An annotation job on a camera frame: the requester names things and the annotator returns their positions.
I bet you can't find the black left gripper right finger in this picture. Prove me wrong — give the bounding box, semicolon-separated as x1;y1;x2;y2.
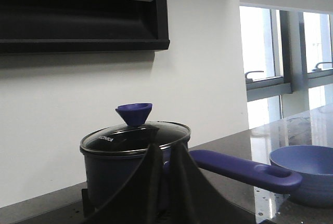
169;143;254;223

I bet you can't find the blue ceramic bowl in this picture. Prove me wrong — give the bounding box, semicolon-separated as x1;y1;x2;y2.
270;145;332;208

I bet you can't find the grey window frame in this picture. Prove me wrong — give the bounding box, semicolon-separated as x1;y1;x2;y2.
240;6;332;127

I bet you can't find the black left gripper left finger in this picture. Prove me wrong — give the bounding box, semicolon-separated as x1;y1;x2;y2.
83;144;162;223

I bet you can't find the black range hood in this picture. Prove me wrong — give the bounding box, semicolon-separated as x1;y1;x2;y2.
1;0;170;54

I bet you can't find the glass pot lid blue knob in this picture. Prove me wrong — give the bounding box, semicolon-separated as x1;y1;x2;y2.
80;103;191;156

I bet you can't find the blue saucepan with handle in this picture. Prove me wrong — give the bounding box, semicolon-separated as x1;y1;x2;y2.
80;148;303;207

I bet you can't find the right black gas burner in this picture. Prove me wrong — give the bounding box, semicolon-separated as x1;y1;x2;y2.
81;188;172;224

